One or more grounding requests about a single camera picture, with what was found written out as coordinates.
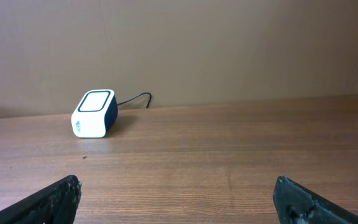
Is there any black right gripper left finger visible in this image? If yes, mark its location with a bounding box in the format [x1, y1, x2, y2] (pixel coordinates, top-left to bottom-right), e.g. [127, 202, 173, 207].
[0, 175, 81, 224]

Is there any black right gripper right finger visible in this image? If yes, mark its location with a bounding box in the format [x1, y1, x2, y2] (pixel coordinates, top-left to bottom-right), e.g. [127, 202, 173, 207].
[273, 176, 358, 224]

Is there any white barcode scanner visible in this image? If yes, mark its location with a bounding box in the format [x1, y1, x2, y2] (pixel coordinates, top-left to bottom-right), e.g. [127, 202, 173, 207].
[71, 89, 119, 138]

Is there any black scanner cable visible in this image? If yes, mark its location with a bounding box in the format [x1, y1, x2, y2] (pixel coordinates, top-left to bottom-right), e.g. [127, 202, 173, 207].
[117, 91, 152, 109]

